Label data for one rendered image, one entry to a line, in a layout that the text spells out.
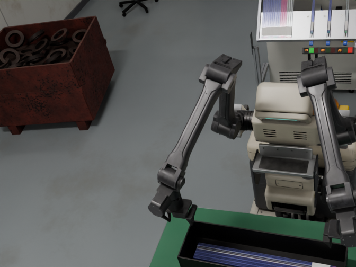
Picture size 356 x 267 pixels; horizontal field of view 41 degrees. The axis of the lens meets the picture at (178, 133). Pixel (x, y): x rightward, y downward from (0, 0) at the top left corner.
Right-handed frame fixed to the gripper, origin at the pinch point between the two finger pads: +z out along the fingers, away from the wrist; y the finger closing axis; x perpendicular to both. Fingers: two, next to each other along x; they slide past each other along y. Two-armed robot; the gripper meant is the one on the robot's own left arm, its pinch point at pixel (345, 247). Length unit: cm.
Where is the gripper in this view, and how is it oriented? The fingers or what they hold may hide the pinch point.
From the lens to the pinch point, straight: 163.0
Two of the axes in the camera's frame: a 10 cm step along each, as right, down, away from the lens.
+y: 9.2, 0.8, -3.7
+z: 2.0, 7.4, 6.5
